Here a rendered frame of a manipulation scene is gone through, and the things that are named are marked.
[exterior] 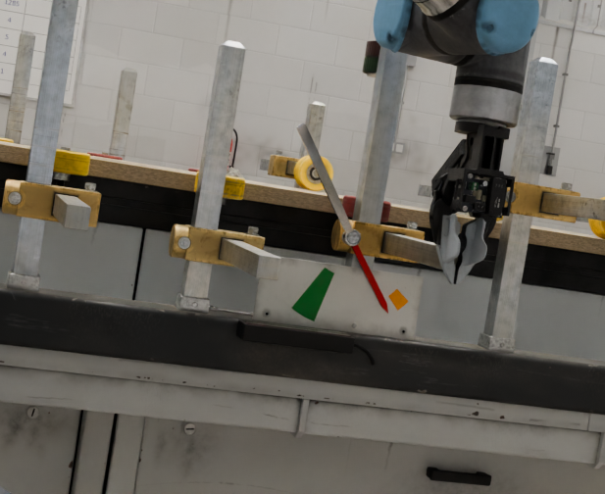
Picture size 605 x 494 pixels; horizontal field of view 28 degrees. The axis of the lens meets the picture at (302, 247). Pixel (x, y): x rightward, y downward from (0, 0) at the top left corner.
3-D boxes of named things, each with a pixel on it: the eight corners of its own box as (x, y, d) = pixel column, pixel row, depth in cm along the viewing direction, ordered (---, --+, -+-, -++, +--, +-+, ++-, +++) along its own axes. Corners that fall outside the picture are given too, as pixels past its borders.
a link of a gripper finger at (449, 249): (444, 283, 158) (455, 213, 158) (428, 279, 164) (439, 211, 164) (467, 286, 159) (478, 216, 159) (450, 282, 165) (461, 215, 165)
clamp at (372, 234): (420, 264, 191) (426, 231, 190) (337, 252, 187) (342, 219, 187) (408, 260, 196) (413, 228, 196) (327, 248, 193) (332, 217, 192)
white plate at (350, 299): (414, 340, 191) (425, 277, 191) (252, 320, 185) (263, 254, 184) (413, 340, 192) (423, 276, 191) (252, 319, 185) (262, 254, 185)
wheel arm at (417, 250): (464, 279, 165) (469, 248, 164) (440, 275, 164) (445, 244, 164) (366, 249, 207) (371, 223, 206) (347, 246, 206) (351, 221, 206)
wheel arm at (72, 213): (88, 238, 152) (93, 204, 152) (61, 234, 152) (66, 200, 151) (66, 215, 194) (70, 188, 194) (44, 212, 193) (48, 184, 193)
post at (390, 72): (359, 351, 190) (410, 43, 188) (337, 348, 189) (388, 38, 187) (352, 347, 194) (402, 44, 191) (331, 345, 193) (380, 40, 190)
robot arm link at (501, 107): (443, 86, 165) (509, 99, 167) (437, 123, 165) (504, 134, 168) (469, 82, 156) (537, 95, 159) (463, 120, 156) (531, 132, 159)
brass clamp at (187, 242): (261, 271, 184) (266, 237, 184) (172, 259, 180) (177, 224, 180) (252, 267, 190) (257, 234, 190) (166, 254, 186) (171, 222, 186)
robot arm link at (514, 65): (449, -10, 163) (508, 7, 168) (434, 83, 163) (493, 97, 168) (492, -16, 155) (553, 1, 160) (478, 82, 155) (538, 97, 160)
